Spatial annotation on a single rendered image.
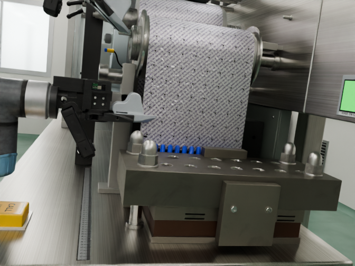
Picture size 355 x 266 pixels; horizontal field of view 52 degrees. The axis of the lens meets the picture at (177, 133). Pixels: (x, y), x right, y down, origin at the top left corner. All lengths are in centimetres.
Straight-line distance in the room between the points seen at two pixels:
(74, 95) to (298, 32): 50
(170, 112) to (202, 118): 7
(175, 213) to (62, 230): 20
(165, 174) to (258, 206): 17
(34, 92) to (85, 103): 10
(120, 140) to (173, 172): 29
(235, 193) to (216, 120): 24
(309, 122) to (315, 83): 31
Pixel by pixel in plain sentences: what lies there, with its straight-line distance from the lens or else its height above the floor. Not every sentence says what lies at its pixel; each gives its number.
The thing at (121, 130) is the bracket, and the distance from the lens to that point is 86.
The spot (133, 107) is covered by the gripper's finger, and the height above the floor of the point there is 111.
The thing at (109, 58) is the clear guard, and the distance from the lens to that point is 180.
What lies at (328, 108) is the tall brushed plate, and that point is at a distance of 73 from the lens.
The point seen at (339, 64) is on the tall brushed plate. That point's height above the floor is 124.
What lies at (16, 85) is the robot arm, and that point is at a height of 114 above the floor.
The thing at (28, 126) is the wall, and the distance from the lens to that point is 648.
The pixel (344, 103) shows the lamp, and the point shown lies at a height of 117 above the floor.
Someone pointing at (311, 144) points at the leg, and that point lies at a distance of 110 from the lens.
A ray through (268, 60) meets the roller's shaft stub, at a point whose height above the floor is 125.
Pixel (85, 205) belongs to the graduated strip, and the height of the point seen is 90.
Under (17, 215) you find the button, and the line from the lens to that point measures 69.
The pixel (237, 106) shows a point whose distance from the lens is 83.
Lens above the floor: 118
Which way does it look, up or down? 8 degrees down
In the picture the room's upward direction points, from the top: 6 degrees clockwise
